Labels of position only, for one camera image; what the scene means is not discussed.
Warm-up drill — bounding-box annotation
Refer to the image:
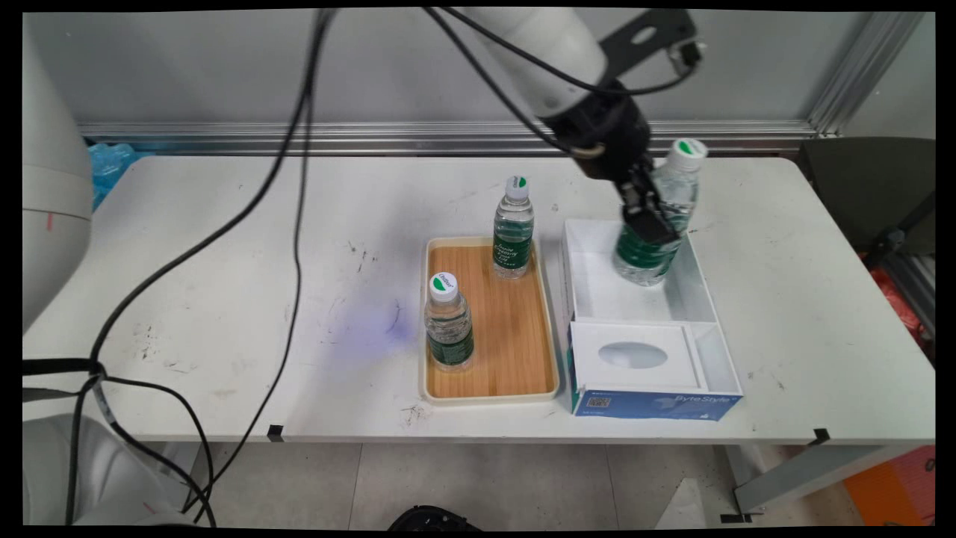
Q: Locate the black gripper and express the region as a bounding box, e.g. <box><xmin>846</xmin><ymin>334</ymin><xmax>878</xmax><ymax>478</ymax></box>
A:
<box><xmin>539</xmin><ymin>81</ymin><xmax>682</xmax><ymax>247</ymax></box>

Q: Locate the water bottle green label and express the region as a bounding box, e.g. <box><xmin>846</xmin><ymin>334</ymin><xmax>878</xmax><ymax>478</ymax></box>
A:
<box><xmin>423</xmin><ymin>272</ymin><xmax>476</xmax><ymax>372</ymax></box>
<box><xmin>491</xmin><ymin>176</ymin><xmax>536</xmax><ymax>281</ymax></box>
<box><xmin>612</xmin><ymin>138</ymin><xmax>709</xmax><ymax>288</ymax></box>

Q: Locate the white and blue cardboard box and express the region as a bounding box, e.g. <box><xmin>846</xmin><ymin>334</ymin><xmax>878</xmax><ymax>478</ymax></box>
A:
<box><xmin>562</xmin><ymin>218</ymin><xmax>745</xmax><ymax>421</ymax></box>

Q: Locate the wooden tray cream rim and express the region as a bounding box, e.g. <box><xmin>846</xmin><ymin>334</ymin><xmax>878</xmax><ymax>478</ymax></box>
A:
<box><xmin>420</xmin><ymin>236</ymin><xmax>561</xmax><ymax>406</ymax></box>

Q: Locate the red plastic bag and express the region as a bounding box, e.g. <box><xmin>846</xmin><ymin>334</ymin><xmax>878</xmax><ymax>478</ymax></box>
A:
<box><xmin>859</xmin><ymin>254</ymin><xmax>936</xmax><ymax>363</ymax></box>

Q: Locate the grey table leg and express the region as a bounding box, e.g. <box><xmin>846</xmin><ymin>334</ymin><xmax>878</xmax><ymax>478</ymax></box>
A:
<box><xmin>719</xmin><ymin>444</ymin><xmax>901</xmax><ymax>524</ymax></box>

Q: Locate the orange box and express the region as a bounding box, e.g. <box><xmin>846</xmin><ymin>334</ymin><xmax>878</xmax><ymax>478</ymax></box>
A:
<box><xmin>842</xmin><ymin>447</ymin><xmax>936</xmax><ymax>526</ymax></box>

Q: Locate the black round floor object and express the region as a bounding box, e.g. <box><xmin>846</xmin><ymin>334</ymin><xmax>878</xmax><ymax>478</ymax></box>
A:
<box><xmin>388</xmin><ymin>505</ymin><xmax>482</xmax><ymax>531</ymax></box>

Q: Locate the blue plastic bag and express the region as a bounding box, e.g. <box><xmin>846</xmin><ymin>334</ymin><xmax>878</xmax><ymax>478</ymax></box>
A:
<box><xmin>88</xmin><ymin>142</ymin><xmax>154</xmax><ymax>214</ymax></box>

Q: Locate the thin black camera cable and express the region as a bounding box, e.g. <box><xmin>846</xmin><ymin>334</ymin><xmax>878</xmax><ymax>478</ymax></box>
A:
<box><xmin>444</xmin><ymin>7</ymin><xmax>703</xmax><ymax>98</ymax></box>

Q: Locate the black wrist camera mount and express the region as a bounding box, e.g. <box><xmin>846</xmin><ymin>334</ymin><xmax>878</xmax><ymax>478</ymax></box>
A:
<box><xmin>596</xmin><ymin>9</ymin><xmax>707</xmax><ymax>77</ymax></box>

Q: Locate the slanted aluminium frame post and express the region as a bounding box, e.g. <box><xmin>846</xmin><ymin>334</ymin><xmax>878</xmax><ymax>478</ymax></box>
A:
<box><xmin>807</xmin><ymin>11</ymin><xmax>927</xmax><ymax>139</ymax></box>

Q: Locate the horizontal aluminium frame rail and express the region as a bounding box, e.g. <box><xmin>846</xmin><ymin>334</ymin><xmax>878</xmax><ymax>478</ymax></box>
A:
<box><xmin>78</xmin><ymin>121</ymin><xmax>819</xmax><ymax>158</ymax></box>

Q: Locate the thick black cable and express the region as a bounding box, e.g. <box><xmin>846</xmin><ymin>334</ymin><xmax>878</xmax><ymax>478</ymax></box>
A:
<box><xmin>22</xmin><ymin>9</ymin><xmax>337</xmax><ymax>526</ymax></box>

